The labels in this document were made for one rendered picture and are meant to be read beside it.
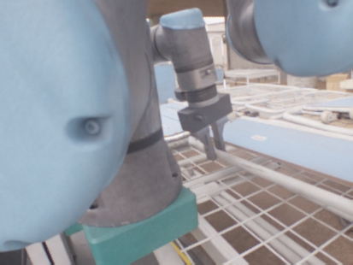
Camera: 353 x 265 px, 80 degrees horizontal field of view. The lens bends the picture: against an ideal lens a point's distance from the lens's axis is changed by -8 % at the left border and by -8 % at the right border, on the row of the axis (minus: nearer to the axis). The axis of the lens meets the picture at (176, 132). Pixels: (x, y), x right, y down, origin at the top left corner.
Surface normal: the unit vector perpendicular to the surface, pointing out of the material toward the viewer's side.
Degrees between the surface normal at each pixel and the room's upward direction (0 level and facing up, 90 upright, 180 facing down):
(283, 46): 100
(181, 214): 90
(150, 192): 70
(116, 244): 90
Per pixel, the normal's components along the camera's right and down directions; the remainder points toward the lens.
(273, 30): -0.95, 0.30
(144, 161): 0.55, -0.18
